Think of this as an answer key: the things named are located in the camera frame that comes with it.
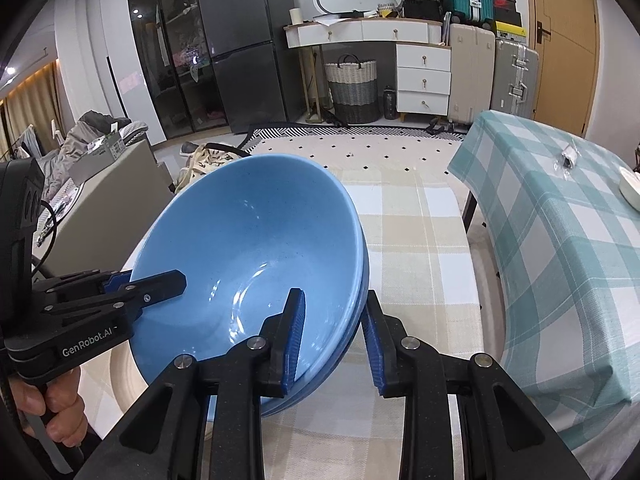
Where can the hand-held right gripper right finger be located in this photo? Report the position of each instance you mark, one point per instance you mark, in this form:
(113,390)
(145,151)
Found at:
(373,347)

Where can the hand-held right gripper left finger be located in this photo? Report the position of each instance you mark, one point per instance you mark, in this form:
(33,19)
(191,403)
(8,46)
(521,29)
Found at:
(295,342)

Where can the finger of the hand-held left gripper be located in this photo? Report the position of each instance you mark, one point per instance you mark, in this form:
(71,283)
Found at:
(155,287)
(117,280)

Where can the large blue bowl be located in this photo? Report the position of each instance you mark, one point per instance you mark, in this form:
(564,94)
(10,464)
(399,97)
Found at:
(282,410)

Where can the cream round plate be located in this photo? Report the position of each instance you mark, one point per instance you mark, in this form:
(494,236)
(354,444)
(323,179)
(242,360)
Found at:
(125,380)

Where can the light blue bowl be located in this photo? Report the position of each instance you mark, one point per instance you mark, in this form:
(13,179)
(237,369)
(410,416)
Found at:
(250,250)

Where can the person's left hand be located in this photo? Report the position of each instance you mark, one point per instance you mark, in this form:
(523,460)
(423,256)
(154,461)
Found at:
(62,405)

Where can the printed round fan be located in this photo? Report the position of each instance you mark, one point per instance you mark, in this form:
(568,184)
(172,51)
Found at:
(62,207)

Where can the grey sofa with clutter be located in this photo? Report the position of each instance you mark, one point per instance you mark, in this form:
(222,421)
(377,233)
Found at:
(115,220)

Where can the grey cardboard box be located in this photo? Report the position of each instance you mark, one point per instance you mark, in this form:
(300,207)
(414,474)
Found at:
(100,157)

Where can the grey padded jacket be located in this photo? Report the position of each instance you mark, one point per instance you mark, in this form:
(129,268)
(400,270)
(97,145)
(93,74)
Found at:
(85,135)

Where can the beige curtain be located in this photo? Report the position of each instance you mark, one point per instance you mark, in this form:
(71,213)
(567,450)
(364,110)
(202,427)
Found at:
(30,105)

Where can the printed tote bag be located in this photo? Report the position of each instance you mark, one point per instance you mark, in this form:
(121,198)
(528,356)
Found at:
(215,162)

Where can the dark slipper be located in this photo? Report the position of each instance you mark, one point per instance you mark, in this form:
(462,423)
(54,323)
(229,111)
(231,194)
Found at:
(188,149)

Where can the patterned rug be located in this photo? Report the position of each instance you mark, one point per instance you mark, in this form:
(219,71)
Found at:
(375,152)

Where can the teal checked tablecloth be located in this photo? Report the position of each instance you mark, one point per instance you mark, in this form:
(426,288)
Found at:
(560,260)

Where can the black glass cabinet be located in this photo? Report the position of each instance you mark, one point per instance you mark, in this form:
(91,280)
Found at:
(170,45)

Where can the black water bottle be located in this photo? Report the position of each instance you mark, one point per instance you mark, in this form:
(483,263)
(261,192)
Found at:
(390,105)

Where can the woven laundry basket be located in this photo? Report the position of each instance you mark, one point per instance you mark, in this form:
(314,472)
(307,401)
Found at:
(352,92)

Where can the dark grey refrigerator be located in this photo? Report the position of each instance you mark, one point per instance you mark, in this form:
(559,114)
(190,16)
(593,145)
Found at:
(240,35)

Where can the white desk with drawers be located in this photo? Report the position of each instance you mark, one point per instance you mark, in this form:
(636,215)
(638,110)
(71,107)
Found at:
(422,80)

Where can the small clear plastic packet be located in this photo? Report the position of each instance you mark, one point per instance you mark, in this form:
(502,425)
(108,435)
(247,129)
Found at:
(568,157)

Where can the beige suitcase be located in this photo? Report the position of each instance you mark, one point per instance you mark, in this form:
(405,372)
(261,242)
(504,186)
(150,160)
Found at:
(470,75)

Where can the silver suitcase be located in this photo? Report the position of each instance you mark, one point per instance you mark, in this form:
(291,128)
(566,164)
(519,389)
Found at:
(515,80)

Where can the white dish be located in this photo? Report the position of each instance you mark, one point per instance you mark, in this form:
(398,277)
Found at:
(631,187)

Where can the white paper roll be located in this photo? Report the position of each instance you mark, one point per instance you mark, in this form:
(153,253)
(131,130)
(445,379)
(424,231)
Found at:
(295,16)

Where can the wooden door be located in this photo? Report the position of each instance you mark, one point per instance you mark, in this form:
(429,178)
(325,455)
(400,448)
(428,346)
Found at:
(565,50)

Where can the stack of dark boxes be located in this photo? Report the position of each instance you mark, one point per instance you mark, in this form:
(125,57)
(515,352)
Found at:
(505,7)

